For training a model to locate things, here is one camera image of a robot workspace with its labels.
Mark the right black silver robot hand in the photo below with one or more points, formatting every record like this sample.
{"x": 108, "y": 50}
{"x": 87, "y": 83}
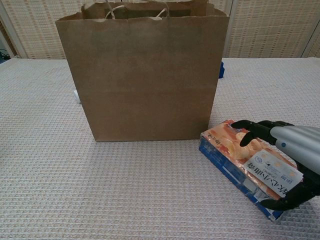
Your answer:
{"x": 300, "y": 145}

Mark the orange cookie box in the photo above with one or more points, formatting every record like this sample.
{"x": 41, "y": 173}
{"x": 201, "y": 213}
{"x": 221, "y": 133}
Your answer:
{"x": 232, "y": 162}

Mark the brown paper bag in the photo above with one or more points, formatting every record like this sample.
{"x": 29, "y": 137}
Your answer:
{"x": 145, "y": 80}

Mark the blue toy brick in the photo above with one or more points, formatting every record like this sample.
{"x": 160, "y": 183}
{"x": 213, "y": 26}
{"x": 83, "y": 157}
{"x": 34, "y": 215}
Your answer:
{"x": 221, "y": 71}

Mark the bamboo folding screen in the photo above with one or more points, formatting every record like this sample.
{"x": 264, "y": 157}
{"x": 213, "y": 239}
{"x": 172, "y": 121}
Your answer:
{"x": 262, "y": 30}

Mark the cream woven tablecloth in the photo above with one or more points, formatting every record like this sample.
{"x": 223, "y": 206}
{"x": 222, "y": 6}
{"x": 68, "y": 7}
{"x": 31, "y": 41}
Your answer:
{"x": 75, "y": 187}

